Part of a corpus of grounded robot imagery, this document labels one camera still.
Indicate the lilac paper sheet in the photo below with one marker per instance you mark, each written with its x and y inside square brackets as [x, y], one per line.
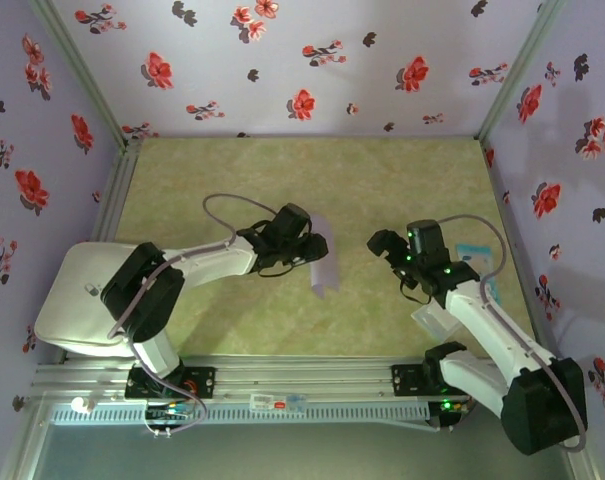
[327, 272]

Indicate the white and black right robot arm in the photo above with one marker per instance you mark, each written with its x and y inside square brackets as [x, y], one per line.
[487, 330]

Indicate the clear plastic box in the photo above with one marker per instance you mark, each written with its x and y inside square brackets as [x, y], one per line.
[434, 322]

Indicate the blue wet wipes packet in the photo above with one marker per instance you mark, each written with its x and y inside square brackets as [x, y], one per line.
[474, 255]

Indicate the circuit board with green light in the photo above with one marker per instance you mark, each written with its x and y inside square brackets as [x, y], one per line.
[454, 407]

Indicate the white red label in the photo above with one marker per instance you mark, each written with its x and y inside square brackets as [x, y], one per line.
[267, 402]

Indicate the small pale blue label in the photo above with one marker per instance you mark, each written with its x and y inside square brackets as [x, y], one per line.
[296, 403]

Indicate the small white bottle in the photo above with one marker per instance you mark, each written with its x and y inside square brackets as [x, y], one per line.
[83, 404]

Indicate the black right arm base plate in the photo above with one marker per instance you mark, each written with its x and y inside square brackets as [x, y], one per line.
[404, 380]

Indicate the aluminium side rail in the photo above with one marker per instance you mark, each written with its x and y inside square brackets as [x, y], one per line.
[502, 200]
[117, 185]

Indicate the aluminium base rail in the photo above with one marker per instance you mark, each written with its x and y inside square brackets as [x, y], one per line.
[302, 375]

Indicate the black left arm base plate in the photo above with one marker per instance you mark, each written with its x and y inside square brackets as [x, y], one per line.
[204, 382]

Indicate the aluminium corner post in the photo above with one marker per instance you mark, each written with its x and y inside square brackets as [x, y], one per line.
[513, 75]
[87, 75]

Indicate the aluminium lower frame bar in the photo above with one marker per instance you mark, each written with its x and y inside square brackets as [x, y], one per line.
[584, 467]
[24, 440]

